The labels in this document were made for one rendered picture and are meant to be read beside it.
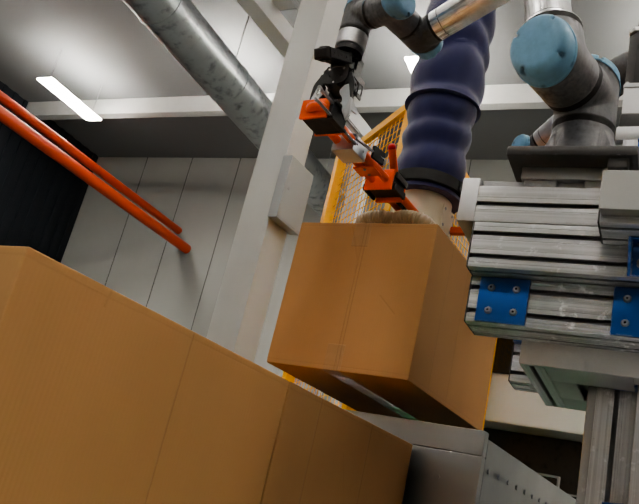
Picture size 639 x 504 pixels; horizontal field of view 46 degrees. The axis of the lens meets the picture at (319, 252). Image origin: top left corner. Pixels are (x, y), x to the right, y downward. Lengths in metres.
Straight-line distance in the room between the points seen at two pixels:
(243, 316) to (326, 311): 1.24
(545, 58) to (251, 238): 2.07
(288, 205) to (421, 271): 1.52
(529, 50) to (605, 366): 0.58
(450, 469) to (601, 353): 0.59
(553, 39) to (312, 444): 0.84
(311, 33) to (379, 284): 2.05
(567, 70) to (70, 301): 0.94
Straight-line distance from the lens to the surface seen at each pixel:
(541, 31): 1.46
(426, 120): 2.31
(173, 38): 8.73
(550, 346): 1.46
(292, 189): 3.33
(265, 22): 4.94
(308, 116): 1.77
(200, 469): 1.17
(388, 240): 1.93
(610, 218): 1.29
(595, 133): 1.49
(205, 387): 1.15
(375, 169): 1.95
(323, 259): 2.00
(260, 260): 3.22
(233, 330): 3.15
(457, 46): 2.44
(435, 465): 1.90
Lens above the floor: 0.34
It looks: 19 degrees up
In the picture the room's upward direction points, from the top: 14 degrees clockwise
